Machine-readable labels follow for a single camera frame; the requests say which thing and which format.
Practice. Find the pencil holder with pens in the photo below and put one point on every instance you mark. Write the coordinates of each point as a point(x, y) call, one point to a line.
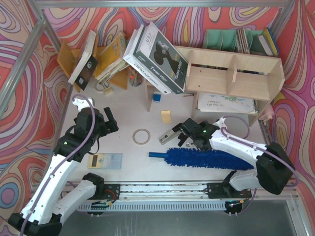
point(134, 77)

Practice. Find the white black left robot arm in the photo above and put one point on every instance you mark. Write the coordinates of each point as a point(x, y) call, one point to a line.
point(46, 212)

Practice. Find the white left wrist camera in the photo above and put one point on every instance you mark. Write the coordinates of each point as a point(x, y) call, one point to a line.
point(81, 103)

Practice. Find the light wooden bookshelf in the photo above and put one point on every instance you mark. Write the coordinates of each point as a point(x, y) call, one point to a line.
point(250, 76)

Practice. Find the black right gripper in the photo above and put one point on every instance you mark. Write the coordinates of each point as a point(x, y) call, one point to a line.
point(183, 131)

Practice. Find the pink pig figure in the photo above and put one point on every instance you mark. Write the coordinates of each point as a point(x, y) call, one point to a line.
point(267, 114)

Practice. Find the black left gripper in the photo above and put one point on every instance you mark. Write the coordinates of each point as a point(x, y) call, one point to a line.
point(108, 122)

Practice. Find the brass padlock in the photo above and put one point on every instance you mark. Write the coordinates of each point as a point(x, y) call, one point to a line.
point(103, 88)

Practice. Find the white spiral notebook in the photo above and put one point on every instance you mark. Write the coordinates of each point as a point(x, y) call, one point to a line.
point(226, 104)

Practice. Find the yellow worn book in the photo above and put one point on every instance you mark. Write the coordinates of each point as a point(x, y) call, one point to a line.
point(110, 60)

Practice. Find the blue stamp block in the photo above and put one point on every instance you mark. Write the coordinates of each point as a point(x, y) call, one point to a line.
point(156, 97)

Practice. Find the yellow sticky note pad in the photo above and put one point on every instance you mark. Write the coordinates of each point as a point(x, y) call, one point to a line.
point(166, 116)

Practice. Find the blue yellow book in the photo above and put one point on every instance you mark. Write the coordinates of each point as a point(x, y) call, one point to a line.
point(267, 38)

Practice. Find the aluminium frame post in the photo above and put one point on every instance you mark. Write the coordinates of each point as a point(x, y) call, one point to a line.
point(20, 64)

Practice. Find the blue fluffy duster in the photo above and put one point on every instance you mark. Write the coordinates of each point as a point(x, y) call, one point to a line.
point(190, 157)

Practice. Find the grey black stapler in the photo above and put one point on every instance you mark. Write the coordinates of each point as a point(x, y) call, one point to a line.
point(168, 136)

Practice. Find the white book black cover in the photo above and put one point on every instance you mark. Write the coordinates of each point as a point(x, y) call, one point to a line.
point(85, 63)

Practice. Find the blue yellow calculator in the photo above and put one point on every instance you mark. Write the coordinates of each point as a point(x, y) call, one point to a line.
point(107, 161)

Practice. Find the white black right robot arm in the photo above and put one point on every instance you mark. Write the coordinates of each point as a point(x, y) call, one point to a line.
point(272, 168)

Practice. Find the green desk organizer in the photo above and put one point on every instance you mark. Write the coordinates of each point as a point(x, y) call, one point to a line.
point(227, 40)

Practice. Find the aluminium mounting rail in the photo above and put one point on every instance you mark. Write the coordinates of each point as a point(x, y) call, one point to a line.
point(143, 191)

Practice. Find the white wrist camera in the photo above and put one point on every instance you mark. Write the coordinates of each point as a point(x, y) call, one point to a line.
point(81, 103)
point(220, 122)

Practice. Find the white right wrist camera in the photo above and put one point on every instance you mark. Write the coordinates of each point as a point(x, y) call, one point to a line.
point(220, 122)

